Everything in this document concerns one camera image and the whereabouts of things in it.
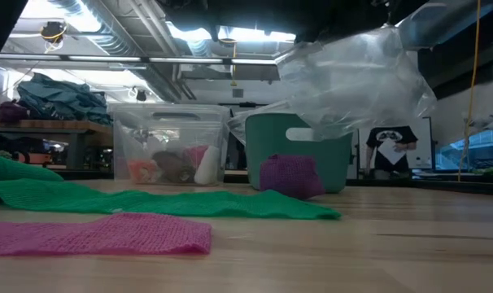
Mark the teal cloth pile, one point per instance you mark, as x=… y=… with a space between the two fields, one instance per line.
x=63 y=99

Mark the wooden workbench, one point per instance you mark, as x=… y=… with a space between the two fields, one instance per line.
x=47 y=126

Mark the long ceiling light strip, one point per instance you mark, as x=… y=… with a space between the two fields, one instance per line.
x=108 y=59

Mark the green elastic bandage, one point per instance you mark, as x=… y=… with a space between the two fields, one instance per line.
x=149 y=203

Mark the clear plastic storage box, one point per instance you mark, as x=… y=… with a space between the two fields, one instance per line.
x=169 y=130

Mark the orange bandage roll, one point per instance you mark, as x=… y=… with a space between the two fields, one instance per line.
x=142 y=171

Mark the pink elastic bandage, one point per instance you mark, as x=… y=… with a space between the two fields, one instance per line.
x=108 y=236

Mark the white bandage roll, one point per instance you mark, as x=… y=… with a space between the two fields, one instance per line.
x=208 y=167

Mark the person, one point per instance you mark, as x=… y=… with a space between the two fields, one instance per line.
x=376 y=163

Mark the blue lit screen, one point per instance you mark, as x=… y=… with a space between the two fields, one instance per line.
x=474 y=150

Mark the teal plastic basket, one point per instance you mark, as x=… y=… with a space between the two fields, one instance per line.
x=271 y=142

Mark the pink bandage roll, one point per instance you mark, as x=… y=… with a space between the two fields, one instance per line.
x=194 y=156

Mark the brown bandage roll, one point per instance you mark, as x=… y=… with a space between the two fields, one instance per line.
x=173 y=167

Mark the dark purple bundle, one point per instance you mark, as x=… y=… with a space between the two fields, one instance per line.
x=11 y=112

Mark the purple elastic bandage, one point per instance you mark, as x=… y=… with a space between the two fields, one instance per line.
x=291 y=177

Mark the clear plastic zip bag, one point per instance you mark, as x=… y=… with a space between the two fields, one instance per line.
x=352 y=81

